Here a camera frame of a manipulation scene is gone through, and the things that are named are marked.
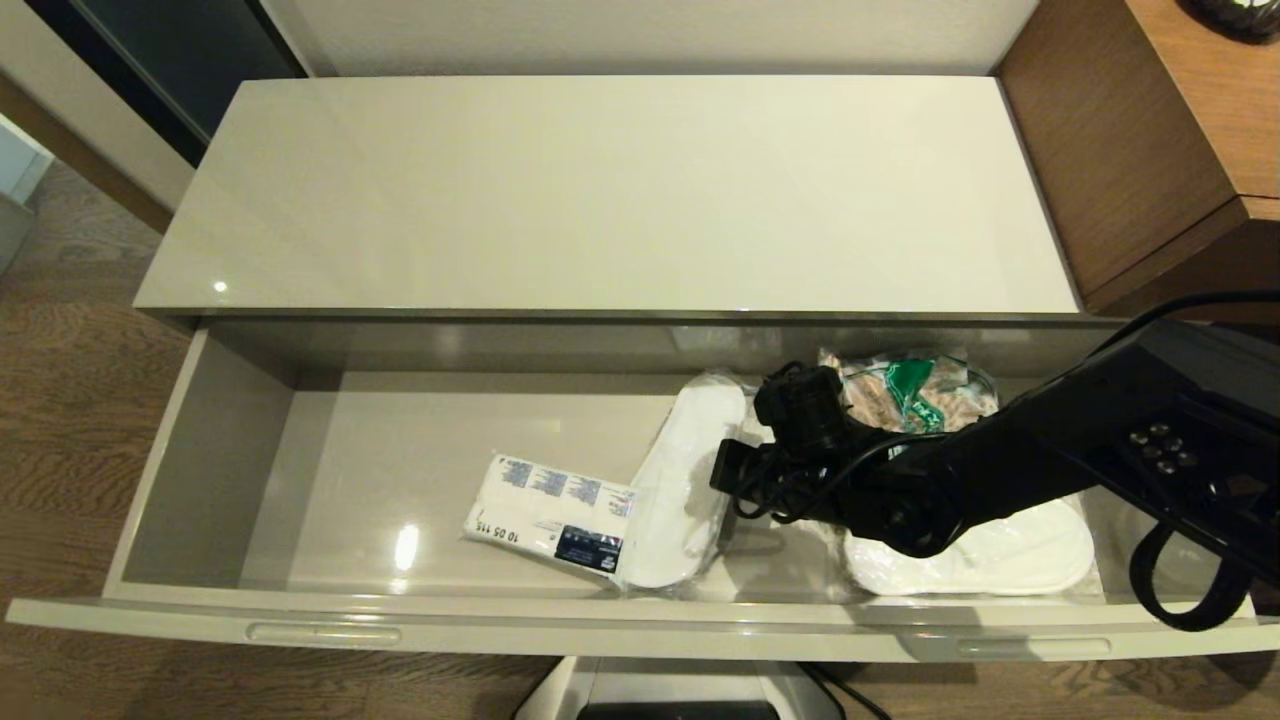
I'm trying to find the brown wooden cabinet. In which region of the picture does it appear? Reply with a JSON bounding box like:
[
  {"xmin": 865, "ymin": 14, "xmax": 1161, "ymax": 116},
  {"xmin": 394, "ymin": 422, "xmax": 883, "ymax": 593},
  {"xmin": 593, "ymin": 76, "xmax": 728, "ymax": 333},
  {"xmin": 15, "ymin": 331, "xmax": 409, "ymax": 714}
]
[{"xmin": 995, "ymin": 0, "xmax": 1280, "ymax": 329}]

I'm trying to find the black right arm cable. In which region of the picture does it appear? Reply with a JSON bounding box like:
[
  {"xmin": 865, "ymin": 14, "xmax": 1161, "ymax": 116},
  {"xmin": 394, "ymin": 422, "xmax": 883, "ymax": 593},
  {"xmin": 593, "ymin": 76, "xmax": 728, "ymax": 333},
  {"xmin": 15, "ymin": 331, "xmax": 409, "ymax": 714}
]
[{"xmin": 730, "ymin": 290, "xmax": 1280, "ymax": 633}]

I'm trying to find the dark glass door panel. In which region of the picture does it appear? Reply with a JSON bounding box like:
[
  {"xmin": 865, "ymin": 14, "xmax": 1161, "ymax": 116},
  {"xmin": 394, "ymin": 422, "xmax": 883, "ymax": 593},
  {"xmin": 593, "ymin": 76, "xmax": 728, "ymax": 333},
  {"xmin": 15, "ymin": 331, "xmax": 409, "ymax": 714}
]
[{"xmin": 20, "ymin": 0, "xmax": 307, "ymax": 169}]

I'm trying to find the black base cable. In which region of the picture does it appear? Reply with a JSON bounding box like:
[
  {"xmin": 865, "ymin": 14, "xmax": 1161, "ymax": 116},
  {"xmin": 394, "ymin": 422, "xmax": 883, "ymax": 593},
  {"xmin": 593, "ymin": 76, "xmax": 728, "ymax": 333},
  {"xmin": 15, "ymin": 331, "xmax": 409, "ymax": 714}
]
[{"xmin": 800, "ymin": 664, "xmax": 887, "ymax": 720}]

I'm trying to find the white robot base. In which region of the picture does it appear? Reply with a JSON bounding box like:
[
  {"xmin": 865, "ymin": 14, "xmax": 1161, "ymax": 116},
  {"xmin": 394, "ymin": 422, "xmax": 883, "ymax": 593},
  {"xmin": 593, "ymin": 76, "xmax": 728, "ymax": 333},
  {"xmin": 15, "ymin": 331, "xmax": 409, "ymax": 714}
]
[{"xmin": 514, "ymin": 656, "xmax": 847, "ymax": 720}]

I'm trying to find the pale blue white furniture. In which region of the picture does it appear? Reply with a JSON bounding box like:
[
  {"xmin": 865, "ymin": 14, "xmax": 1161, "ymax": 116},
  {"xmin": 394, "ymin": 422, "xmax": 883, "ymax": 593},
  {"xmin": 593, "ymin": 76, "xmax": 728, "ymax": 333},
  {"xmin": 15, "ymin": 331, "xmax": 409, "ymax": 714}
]
[{"xmin": 0, "ymin": 115, "xmax": 54, "ymax": 276}]

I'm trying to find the white tissue pack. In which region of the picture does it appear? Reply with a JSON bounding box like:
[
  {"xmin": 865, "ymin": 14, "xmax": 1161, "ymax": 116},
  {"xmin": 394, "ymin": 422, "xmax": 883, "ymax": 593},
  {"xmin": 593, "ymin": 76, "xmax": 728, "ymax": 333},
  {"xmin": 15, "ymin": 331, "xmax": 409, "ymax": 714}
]
[{"xmin": 462, "ymin": 452, "xmax": 637, "ymax": 577}]

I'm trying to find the dark decorative bowl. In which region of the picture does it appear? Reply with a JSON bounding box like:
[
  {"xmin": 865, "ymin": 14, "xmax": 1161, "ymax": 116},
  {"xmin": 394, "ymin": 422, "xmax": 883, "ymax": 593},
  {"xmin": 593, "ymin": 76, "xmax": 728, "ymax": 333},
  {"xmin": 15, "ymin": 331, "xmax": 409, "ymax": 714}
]
[{"xmin": 1178, "ymin": 0, "xmax": 1280, "ymax": 47}]

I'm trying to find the green brown snack bag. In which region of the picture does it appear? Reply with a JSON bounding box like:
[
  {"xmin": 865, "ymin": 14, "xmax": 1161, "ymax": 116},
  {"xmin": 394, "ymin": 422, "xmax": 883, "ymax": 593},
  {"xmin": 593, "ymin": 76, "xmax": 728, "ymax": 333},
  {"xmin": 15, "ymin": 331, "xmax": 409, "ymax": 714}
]
[{"xmin": 820, "ymin": 348, "xmax": 1001, "ymax": 435}]

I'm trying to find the beige glossy cabinet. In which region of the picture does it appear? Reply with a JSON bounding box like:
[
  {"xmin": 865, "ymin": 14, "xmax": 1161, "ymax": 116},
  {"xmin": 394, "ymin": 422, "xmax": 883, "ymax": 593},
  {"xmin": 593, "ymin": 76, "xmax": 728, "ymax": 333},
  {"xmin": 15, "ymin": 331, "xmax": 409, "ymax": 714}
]
[{"xmin": 133, "ymin": 75, "xmax": 1206, "ymax": 381}]

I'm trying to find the white bagged slipper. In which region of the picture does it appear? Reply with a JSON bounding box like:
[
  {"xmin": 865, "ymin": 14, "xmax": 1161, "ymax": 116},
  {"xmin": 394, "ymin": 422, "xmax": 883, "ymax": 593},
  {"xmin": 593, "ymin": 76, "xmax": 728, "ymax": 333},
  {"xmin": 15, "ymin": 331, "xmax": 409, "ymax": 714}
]
[
  {"xmin": 613, "ymin": 370, "xmax": 756, "ymax": 593},
  {"xmin": 843, "ymin": 495, "xmax": 1097, "ymax": 599}
]

